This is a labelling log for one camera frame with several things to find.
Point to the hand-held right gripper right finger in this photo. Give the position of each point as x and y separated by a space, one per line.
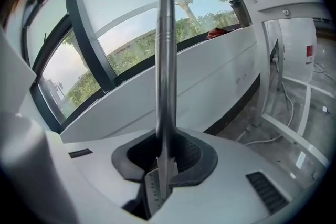
195 157

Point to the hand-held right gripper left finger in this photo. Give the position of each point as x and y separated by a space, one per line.
136 162

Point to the red cloth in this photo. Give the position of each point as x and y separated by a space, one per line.
216 33

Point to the dark-framed window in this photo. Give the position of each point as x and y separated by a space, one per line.
81 23

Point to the dark bottle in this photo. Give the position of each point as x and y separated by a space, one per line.
240 14

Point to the white cabinet with red label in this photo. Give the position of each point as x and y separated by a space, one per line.
296 44

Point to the white metal table frame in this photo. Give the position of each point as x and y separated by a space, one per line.
263 65

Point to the white wall socket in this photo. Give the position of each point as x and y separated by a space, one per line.
274 59

